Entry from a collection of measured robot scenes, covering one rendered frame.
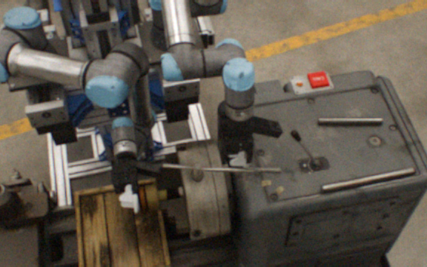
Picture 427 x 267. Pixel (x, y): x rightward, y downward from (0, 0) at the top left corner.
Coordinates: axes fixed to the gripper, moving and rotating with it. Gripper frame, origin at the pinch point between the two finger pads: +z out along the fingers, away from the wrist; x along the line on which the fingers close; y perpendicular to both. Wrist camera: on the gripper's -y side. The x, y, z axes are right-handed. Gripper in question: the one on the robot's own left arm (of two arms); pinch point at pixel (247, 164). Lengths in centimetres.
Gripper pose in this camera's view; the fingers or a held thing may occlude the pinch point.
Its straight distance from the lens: 160.0
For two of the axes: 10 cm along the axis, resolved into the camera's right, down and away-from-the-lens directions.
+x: 1.9, 6.8, -7.1
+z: 0.4, 7.2, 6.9
